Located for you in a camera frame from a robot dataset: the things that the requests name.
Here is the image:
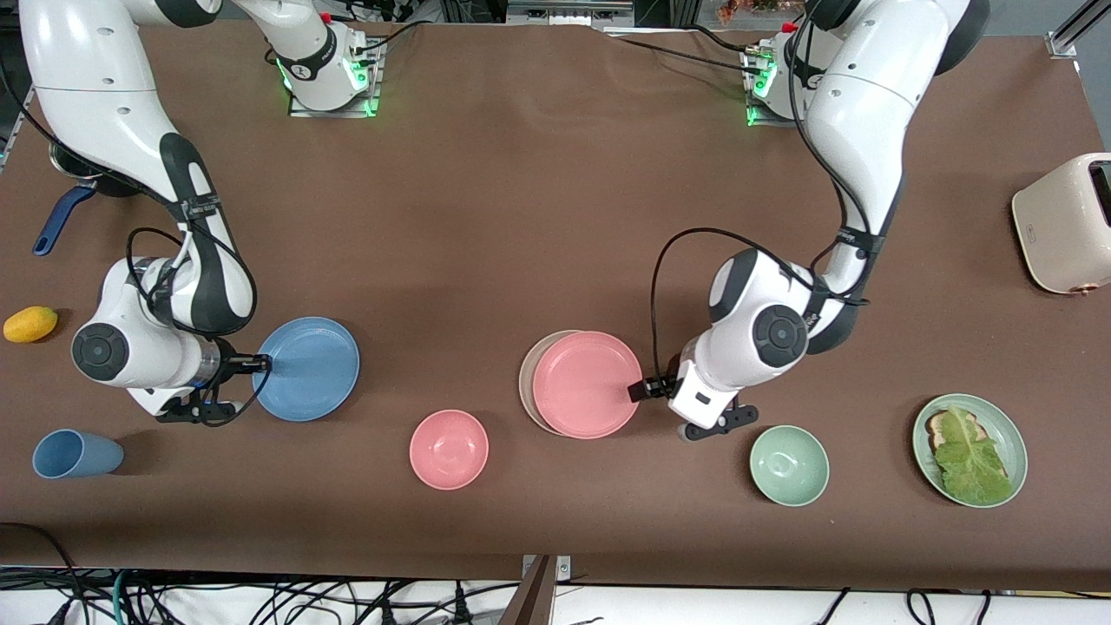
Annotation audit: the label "pink bowl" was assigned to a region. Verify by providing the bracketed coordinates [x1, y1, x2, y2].
[409, 410, 490, 490]

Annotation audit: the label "green bowl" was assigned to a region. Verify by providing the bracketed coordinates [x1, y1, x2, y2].
[749, 424, 831, 507]

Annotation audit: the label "small metal bracket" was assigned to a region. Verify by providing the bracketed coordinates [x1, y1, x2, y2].
[521, 554, 573, 581]

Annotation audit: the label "beige toaster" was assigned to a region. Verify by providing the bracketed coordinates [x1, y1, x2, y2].
[1011, 153, 1111, 297]

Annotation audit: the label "aluminium frame profile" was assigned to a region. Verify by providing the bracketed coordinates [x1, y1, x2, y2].
[1046, 0, 1111, 60]

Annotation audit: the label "glass pot lid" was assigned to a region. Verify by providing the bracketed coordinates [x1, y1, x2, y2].
[50, 143, 98, 185]

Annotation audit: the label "toasted bread slice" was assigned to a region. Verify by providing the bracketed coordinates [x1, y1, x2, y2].
[925, 410, 983, 452]

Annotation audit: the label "yellow lemon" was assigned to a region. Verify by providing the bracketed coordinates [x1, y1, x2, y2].
[3, 306, 59, 344]

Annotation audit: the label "grey mounting pole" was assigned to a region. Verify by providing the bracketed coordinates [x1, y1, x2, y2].
[497, 556, 557, 625]

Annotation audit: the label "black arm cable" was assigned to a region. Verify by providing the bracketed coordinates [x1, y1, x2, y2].
[0, 52, 260, 428]
[649, 0, 879, 400]

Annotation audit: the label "orange flowers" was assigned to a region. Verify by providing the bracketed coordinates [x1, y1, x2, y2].
[716, 0, 808, 25]

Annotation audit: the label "green plate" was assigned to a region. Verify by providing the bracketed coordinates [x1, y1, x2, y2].
[911, 393, 1029, 509]

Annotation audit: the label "metal frame bar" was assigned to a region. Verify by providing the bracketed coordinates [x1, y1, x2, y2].
[506, 0, 635, 28]

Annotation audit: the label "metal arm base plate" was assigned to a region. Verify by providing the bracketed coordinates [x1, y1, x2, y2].
[288, 36, 383, 119]
[745, 45, 812, 129]

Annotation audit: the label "black pot with blue handle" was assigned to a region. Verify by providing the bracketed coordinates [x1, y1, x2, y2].
[32, 141, 141, 258]

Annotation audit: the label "pink plate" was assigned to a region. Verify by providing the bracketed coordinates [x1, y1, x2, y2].
[532, 331, 644, 440]

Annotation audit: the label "brown table cover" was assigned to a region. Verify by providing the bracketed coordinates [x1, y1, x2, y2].
[0, 16, 1111, 593]

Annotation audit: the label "green lettuce leaf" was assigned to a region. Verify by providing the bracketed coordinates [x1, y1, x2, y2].
[933, 405, 1012, 506]

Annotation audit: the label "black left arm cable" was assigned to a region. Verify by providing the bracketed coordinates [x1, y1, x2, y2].
[649, 0, 879, 400]

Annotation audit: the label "blue cup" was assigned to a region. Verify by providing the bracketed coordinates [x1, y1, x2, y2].
[33, 429, 124, 479]

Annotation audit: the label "beige plate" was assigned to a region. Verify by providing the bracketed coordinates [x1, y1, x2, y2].
[518, 330, 584, 436]

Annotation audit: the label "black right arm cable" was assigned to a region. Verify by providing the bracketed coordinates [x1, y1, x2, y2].
[0, 52, 260, 428]

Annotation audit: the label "blue plate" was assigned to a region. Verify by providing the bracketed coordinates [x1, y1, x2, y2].
[253, 316, 360, 423]

